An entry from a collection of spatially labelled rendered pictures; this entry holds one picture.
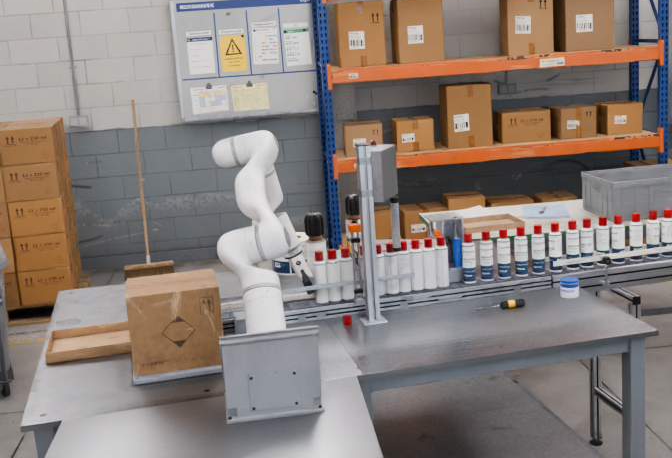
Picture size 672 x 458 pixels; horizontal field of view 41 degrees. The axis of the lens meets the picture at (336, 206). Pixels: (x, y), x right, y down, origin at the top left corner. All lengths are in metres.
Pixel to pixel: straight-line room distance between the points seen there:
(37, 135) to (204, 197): 1.93
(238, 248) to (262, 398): 0.49
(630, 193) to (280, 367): 2.86
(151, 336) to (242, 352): 0.50
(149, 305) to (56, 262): 3.69
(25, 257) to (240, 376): 4.18
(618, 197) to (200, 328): 2.71
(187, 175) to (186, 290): 4.94
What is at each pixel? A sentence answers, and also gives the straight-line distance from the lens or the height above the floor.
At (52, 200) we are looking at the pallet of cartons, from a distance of 6.53.
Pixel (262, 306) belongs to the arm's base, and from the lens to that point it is 2.70.
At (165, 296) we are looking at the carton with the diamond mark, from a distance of 2.95.
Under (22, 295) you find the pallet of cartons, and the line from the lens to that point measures 6.70.
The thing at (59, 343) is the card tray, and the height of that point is 0.83.
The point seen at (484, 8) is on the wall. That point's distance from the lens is 8.01.
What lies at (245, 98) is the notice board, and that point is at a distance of 7.63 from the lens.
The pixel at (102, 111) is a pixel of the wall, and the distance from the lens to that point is 7.86.
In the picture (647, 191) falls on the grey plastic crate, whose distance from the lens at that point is 5.06.
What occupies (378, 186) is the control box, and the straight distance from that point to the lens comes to 3.26.
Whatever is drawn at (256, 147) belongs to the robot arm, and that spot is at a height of 1.55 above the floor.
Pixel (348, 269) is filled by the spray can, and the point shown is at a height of 1.00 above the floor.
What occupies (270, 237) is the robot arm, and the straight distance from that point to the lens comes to 2.79.
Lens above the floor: 1.92
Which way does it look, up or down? 11 degrees down
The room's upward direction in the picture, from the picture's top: 4 degrees counter-clockwise
